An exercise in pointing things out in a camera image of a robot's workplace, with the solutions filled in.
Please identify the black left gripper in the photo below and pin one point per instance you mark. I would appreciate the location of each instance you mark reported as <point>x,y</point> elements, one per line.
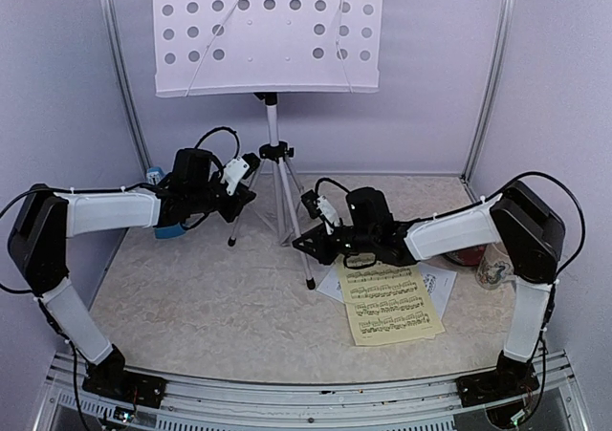
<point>229,213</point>

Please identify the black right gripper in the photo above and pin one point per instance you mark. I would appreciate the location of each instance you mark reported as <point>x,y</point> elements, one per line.
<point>318,249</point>

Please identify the yellow sheet music page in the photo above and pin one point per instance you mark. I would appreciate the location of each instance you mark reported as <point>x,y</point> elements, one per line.
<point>386,304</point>

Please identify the white perforated music stand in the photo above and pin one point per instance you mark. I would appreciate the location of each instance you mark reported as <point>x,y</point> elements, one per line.
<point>266,47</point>

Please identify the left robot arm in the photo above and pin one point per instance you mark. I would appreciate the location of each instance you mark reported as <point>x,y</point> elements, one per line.
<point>198,185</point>

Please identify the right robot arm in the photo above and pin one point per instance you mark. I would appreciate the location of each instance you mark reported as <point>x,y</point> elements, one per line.
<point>515,217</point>

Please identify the blue and white box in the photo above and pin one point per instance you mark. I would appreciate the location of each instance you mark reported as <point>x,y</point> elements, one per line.
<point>154,175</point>

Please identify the white sheet music page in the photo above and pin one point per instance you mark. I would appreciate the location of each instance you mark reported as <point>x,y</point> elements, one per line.
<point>439,285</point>

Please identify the red floral saucer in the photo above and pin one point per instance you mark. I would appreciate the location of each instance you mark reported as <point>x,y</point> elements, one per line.
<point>468,257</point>

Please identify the white patterned mug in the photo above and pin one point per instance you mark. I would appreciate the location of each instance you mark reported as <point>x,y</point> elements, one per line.
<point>495,268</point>

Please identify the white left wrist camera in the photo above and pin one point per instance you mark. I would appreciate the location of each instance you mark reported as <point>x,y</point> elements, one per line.
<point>239,169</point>

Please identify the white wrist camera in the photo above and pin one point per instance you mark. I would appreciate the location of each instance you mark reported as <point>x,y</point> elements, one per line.
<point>239,169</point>
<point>318,207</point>

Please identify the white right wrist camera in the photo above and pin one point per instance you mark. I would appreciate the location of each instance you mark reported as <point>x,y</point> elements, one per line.
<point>318,207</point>

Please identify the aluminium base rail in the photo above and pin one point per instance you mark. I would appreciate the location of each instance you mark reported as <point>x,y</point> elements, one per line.
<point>392,387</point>

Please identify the left aluminium frame post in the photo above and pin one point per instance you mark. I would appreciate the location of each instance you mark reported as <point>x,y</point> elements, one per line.
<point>133,121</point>

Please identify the aluminium frame post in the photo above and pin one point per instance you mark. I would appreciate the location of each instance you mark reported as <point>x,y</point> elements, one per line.
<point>133,121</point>
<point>504,22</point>

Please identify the right aluminium frame post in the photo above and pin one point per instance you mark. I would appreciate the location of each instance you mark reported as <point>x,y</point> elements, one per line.
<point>504,22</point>

